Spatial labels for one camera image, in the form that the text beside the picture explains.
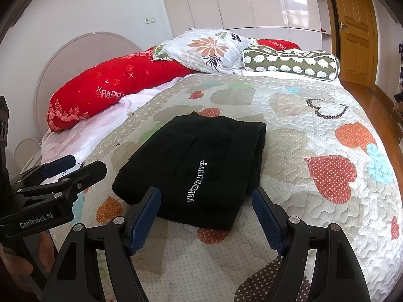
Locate green white patterned bolster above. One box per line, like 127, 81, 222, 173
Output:
243, 44, 340, 81

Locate white floral pillow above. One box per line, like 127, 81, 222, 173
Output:
152, 29, 257, 74

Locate cluttered white shelf unit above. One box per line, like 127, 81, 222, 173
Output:
393, 42, 403, 128

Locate heart pattern quilt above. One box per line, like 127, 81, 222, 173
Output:
50, 72, 403, 302

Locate wooden door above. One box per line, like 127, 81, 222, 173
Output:
335, 0, 378, 89

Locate glossy white wardrobe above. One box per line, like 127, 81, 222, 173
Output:
164, 0, 331, 50

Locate pink white bed sheet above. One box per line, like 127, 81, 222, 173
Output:
41, 77, 181, 164

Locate black pants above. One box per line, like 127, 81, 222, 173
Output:
112, 112, 266, 231

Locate round beige headboard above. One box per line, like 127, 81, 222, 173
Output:
34, 31, 142, 136

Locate red long pillow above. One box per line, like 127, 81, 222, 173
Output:
46, 38, 303, 133

